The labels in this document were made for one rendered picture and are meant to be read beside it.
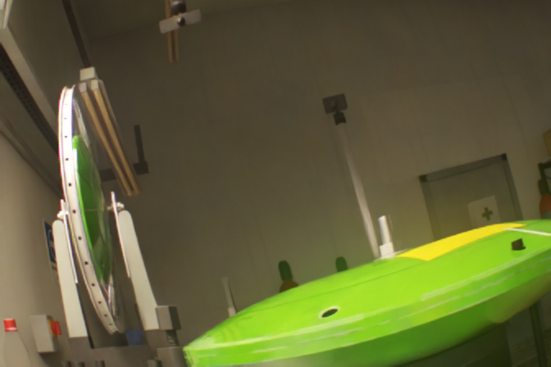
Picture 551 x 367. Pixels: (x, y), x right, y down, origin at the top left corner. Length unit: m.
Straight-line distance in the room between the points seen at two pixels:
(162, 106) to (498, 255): 5.25
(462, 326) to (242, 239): 4.84
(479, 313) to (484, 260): 0.03
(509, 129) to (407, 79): 1.36
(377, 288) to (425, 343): 0.04
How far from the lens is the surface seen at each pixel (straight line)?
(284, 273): 4.87
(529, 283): 0.27
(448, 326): 0.26
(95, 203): 1.03
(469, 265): 0.26
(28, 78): 2.33
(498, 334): 0.37
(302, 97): 5.55
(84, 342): 1.09
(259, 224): 5.12
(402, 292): 0.25
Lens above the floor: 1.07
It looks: 17 degrees up
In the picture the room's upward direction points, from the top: 14 degrees counter-clockwise
